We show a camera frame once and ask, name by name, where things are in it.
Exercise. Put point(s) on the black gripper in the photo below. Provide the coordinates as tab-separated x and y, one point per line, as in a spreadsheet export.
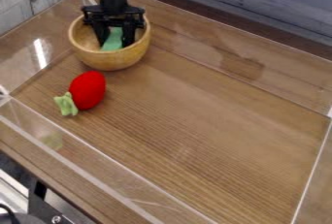
114	13

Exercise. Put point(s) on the green rectangular block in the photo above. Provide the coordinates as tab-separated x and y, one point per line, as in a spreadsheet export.
112	42

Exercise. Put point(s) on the brown wooden bowl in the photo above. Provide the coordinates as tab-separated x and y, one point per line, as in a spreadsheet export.
111	60

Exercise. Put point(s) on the red plush strawberry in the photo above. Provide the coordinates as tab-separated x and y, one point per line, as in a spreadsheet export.
84	93

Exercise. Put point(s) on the clear acrylic tray wall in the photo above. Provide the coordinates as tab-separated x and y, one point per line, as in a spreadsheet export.
206	134

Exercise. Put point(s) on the black table leg bracket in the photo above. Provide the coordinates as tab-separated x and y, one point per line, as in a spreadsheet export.
39	208

